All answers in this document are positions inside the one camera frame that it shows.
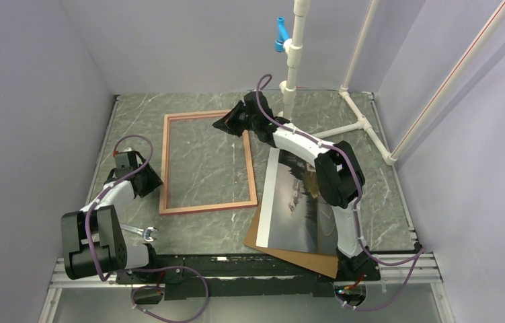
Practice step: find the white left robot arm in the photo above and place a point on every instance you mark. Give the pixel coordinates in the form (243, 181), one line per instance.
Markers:
(92, 237)

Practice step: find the white PVC pipe stand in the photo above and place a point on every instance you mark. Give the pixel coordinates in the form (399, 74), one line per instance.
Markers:
(301, 9)

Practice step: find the brown cardboard backing board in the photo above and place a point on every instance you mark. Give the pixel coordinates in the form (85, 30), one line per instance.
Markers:
(323, 264)

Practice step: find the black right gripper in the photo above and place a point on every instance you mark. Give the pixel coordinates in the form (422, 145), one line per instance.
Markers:
(228, 122)

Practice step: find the glossy photo with white borders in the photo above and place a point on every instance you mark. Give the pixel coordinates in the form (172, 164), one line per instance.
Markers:
(293, 216)

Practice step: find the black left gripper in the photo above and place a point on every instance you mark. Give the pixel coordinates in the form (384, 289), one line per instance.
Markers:
(154, 182)

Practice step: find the blue pipe fitting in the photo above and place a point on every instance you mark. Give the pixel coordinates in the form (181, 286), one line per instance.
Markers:
(283, 40)

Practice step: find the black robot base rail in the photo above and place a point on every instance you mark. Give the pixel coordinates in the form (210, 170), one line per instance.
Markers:
(243, 275)

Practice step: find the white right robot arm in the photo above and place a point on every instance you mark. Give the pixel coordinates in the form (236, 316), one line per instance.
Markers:
(337, 171)

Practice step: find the red wooden picture frame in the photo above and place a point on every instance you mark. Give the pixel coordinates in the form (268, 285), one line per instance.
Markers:
(163, 200)

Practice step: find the silver open-end wrench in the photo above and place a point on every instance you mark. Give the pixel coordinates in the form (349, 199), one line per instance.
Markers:
(148, 234)

